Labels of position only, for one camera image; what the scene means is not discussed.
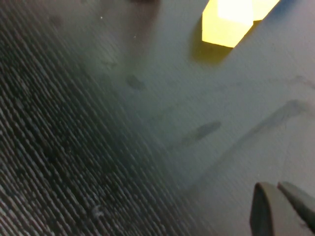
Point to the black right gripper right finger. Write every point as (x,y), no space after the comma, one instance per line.
(300,201)

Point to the yellow foam cube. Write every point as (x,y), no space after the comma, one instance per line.
(224,29)
(264,9)

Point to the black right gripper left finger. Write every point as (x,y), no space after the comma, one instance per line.
(265,214)

